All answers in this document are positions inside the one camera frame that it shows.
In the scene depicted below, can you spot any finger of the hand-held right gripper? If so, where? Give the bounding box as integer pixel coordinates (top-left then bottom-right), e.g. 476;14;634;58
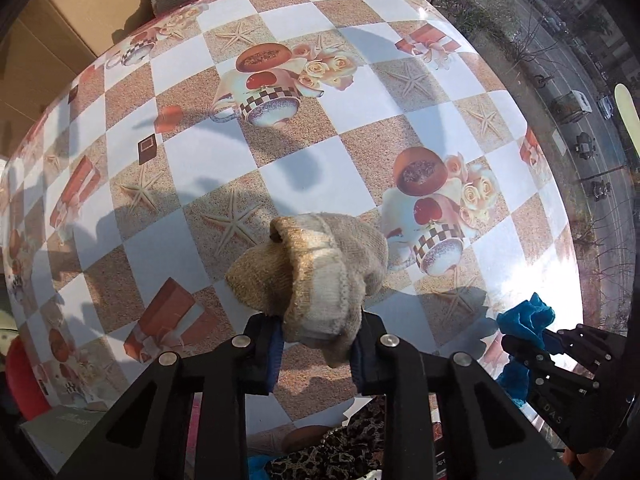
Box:
545;324;628;367
501;334;601;397

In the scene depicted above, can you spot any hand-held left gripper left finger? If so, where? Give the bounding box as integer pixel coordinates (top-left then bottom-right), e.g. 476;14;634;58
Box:
59;314;286;480

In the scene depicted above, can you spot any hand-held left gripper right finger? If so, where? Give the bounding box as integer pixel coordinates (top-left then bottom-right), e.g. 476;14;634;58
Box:
349;312;574;480

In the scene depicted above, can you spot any blue scrunchie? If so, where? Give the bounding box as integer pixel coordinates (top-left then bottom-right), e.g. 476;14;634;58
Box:
496;292;557;402

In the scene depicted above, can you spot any beige knitted sock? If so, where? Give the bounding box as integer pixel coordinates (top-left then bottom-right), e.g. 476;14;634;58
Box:
224;213;389;369

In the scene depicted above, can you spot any leopard print cloth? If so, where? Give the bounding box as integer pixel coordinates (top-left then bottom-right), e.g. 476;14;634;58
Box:
264;399;387;480

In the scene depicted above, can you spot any checkered printed tablecloth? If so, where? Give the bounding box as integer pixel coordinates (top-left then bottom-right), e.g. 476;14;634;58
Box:
0;0;584;443

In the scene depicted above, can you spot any grey open cardboard box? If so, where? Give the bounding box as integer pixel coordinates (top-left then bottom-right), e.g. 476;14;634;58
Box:
19;399;118;467

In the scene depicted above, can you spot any cream window sticker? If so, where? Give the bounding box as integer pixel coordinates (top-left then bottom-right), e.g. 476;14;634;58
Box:
613;82;640;161

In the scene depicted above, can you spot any red round stool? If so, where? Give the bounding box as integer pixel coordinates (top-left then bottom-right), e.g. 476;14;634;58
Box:
4;334;53;422

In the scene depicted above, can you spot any brown cardboard sheet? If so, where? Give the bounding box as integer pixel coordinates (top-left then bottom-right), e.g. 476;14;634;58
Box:
0;0;166;146

